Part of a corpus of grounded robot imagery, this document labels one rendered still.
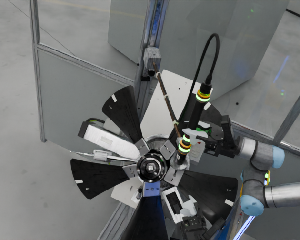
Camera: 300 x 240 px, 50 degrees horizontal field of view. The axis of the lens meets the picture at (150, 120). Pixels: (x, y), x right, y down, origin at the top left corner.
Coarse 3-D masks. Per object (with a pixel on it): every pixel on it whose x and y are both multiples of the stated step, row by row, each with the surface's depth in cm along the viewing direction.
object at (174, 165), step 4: (176, 140) 125; (176, 144) 125; (176, 148) 124; (176, 152) 126; (176, 156) 127; (172, 160) 127; (184, 160) 128; (172, 164) 125; (176, 164) 126; (184, 164) 127; (176, 168) 125; (180, 168) 125; (184, 168) 125
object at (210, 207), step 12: (180, 180) 131; (192, 180) 131; (204, 180) 132; (216, 180) 132; (228, 180) 132; (192, 192) 128; (204, 192) 128; (216, 192) 129; (204, 204) 126; (216, 204) 126; (228, 204) 126; (204, 216) 124; (216, 216) 124
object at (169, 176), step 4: (172, 168) 135; (168, 172) 133; (172, 172) 134; (176, 172) 134; (180, 172) 134; (168, 176) 132; (172, 176) 132; (176, 176) 133; (180, 176) 133; (168, 180) 130; (172, 180) 131; (176, 180) 131; (172, 184) 129; (176, 184) 130
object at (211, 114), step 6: (192, 96) 136; (192, 102) 135; (192, 108) 134; (210, 108) 128; (180, 114) 138; (186, 114) 135; (204, 114) 129; (210, 114) 127; (216, 114) 126; (186, 120) 133; (204, 120) 127; (210, 120) 126; (216, 120) 125; (180, 126) 134; (186, 126) 131; (174, 132) 135; (180, 132) 132; (168, 138) 137; (174, 138) 133
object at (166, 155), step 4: (168, 140) 137; (164, 144) 137; (168, 144) 135; (160, 148) 137; (164, 148) 136; (172, 148) 132; (164, 152) 134; (168, 152) 132; (172, 152) 130; (164, 156) 132; (168, 156) 131
